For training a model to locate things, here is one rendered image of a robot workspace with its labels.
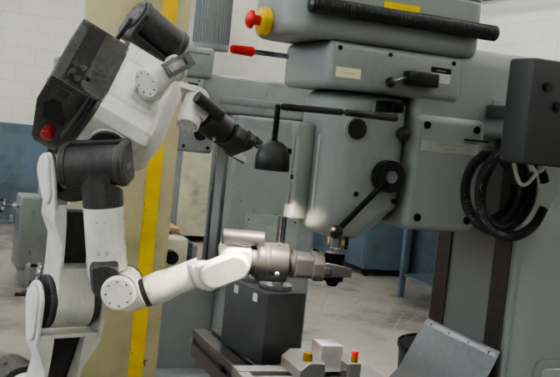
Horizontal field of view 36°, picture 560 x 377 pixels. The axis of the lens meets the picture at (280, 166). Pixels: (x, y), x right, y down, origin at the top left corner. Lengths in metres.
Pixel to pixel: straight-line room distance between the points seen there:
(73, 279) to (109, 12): 1.49
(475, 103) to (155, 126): 0.73
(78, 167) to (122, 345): 1.87
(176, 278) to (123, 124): 0.37
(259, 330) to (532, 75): 0.99
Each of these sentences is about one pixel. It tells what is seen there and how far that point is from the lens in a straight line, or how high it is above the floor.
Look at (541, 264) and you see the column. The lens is 2.07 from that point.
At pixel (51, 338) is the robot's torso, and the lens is 2.39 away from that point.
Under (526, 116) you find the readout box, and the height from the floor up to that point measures 1.61.
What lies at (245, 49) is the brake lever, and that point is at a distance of 1.97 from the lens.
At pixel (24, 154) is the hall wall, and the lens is 10.84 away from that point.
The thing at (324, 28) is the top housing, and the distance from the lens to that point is 1.81.
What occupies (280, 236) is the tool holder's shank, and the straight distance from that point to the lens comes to 2.30.
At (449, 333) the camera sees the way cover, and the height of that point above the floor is 1.07.
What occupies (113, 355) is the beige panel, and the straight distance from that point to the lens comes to 3.72.
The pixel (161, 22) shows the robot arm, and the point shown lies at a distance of 2.20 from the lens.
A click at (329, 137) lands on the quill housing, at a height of 1.53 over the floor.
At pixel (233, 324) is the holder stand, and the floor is 0.99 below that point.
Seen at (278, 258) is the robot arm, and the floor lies 1.25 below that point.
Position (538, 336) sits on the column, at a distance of 2.10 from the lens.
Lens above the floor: 1.55
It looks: 3 degrees down
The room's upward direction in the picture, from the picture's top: 6 degrees clockwise
